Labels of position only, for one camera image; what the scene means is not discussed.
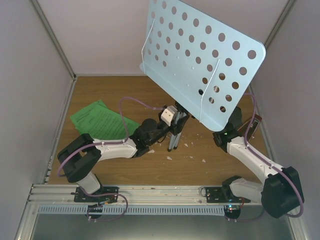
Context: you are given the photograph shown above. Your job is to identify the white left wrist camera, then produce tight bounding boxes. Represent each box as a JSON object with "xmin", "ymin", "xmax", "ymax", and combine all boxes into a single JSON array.
[{"xmin": 159, "ymin": 105, "xmax": 178, "ymax": 127}]

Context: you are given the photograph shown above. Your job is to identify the light blue music stand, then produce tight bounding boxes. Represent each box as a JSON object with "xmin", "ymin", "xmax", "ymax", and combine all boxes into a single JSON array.
[{"xmin": 138, "ymin": 0, "xmax": 267, "ymax": 153}]

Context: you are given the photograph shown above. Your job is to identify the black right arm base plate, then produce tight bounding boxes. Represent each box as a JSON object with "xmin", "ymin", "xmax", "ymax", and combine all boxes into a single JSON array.
[{"xmin": 204, "ymin": 186, "xmax": 251, "ymax": 204}]

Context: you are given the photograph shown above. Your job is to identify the grey slotted cable duct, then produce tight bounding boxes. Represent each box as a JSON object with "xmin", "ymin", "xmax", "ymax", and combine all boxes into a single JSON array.
[{"xmin": 38, "ymin": 204, "xmax": 225, "ymax": 216}]

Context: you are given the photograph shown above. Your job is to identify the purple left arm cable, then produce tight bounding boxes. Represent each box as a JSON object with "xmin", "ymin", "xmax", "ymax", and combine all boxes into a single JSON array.
[{"xmin": 56, "ymin": 96, "xmax": 165, "ymax": 178}]

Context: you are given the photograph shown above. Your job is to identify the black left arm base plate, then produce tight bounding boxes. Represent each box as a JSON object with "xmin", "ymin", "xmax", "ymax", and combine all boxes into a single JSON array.
[{"xmin": 71, "ymin": 186, "xmax": 119, "ymax": 204}]

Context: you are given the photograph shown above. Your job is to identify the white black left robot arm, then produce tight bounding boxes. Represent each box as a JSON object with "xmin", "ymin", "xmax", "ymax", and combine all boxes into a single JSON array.
[{"xmin": 57, "ymin": 115, "xmax": 189, "ymax": 202}]

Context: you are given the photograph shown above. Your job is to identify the green sheet music page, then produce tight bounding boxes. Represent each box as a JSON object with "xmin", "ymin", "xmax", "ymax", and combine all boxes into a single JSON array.
[
  {"xmin": 70, "ymin": 100, "xmax": 109, "ymax": 134},
  {"xmin": 81, "ymin": 105, "xmax": 127, "ymax": 140}
]

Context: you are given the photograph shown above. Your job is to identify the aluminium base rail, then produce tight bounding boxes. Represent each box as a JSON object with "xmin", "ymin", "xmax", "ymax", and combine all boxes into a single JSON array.
[{"xmin": 26, "ymin": 183, "xmax": 266, "ymax": 206}]

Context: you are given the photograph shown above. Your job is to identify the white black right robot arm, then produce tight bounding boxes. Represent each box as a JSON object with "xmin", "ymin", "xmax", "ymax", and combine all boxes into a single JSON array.
[{"xmin": 213, "ymin": 107, "xmax": 304, "ymax": 219}]

